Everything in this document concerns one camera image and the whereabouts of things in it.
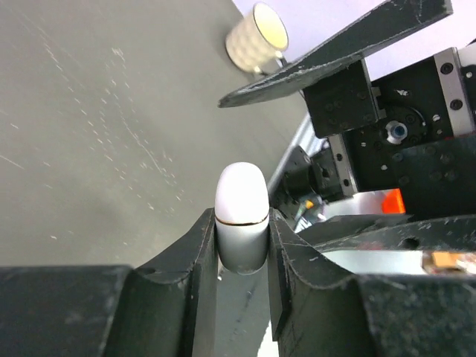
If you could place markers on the cream dotted mug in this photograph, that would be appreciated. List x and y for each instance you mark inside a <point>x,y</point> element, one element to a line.
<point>257,39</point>

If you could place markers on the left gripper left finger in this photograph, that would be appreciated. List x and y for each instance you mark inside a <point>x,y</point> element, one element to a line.
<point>166,307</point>

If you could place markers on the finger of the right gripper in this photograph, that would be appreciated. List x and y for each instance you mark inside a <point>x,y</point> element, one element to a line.
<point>288,80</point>
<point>380,27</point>

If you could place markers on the white charging case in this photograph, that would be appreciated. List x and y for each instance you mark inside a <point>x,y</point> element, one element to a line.
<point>241,218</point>

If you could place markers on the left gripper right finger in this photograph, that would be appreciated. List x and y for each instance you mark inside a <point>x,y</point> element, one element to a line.
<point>321,309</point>

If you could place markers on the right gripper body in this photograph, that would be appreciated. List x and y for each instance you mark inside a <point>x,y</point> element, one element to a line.
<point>413,130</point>

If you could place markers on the aluminium frame rail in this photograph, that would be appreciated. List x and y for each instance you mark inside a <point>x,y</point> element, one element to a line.
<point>304,138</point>

